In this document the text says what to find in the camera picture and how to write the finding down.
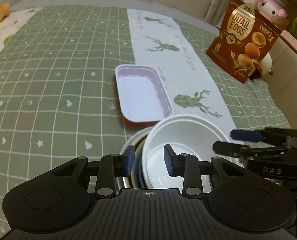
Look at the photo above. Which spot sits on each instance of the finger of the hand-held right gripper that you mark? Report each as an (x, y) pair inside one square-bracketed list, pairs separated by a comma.
[(243, 135), (226, 148)]

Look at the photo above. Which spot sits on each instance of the white deer print runner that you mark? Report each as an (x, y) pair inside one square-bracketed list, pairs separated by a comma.
[(158, 60)]

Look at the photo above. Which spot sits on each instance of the pink plush toy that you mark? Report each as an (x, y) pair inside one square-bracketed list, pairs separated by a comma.
[(271, 7)]

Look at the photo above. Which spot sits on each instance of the beige sofa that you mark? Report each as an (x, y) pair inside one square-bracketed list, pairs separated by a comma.
[(288, 92)]

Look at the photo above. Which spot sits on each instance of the blue bowl with dark rim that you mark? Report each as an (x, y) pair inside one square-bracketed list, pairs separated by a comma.
[(139, 177)]

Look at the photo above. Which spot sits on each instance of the brown snack pouch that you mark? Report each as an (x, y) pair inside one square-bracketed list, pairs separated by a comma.
[(238, 42)]

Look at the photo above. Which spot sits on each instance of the printed blanket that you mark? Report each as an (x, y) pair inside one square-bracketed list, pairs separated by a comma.
[(11, 27)]

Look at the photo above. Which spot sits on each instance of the metal bowl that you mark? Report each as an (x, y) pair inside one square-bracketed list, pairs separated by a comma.
[(123, 183)]

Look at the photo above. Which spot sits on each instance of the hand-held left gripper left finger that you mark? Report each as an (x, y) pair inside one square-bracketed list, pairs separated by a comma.
[(129, 161)]

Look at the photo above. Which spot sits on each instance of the white plastic bowl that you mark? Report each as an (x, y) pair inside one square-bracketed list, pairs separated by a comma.
[(188, 135)]

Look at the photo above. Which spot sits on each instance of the pale yellow bowl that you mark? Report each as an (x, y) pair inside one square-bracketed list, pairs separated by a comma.
[(138, 151)]

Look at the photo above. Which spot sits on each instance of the red rectangular tray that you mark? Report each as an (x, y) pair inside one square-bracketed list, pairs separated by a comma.
[(138, 92)]

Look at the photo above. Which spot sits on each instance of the green checkered tablecloth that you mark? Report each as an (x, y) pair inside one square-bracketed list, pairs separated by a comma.
[(63, 67)]

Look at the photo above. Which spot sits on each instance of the white round figurine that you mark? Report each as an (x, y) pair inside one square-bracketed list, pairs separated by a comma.
[(266, 63)]

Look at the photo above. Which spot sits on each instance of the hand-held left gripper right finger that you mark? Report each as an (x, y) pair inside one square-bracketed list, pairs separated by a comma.
[(168, 161)]

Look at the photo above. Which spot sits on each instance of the pink box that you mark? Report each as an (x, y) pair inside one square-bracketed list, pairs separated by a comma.
[(291, 38)]

